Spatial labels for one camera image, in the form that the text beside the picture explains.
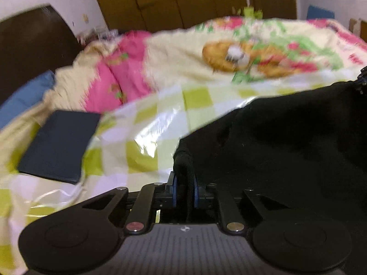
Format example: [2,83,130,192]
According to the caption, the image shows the green white checkered plastic sheet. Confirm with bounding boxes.
[0,73,363,271]

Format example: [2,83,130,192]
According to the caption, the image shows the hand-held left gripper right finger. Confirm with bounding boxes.
[193,175,289,233]

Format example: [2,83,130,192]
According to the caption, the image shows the dark blue folded cloth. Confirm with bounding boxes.
[18,109,102,185]

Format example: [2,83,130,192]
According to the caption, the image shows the cartoon printed blanket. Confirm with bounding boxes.
[0,16,367,152]

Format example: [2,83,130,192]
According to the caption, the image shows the bedside clutter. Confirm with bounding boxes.
[77,26,119,46]

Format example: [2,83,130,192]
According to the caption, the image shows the pink printed quilt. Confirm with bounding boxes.
[84,31,157,113]

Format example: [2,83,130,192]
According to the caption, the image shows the blue foam mat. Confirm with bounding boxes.
[306,4,335,21]

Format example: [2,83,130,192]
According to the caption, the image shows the black pants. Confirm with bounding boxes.
[173,80,367,264]

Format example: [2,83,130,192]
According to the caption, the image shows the wooden side cabinet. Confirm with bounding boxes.
[349,18,367,41]

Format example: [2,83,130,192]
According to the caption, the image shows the dark brown headboard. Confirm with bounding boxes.
[0,4,84,106]

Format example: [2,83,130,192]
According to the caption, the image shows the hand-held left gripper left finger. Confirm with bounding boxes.
[83,172,181,233]

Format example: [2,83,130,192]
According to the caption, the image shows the blue pillow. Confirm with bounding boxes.
[0,70,56,129]

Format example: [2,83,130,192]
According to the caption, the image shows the green cloth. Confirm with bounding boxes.
[242,6,264,18]

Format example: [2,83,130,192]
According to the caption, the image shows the wooden wardrobe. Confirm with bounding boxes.
[88,0,247,31]

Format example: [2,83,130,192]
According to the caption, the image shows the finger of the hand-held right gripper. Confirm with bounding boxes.
[357,65,367,96]

